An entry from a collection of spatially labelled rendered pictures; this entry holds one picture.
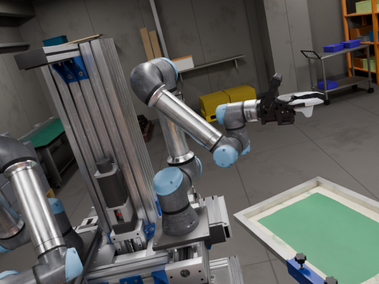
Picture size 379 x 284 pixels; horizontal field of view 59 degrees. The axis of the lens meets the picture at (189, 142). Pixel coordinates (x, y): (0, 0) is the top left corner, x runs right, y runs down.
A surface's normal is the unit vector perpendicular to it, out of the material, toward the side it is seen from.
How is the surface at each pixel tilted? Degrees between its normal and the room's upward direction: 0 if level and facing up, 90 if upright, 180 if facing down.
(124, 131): 90
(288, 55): 90
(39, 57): 90
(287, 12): 90
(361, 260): 0
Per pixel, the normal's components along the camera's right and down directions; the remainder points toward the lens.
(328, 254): -0.24, -0.92
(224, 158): -0.40, 0.39
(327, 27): 0.00, 0.32
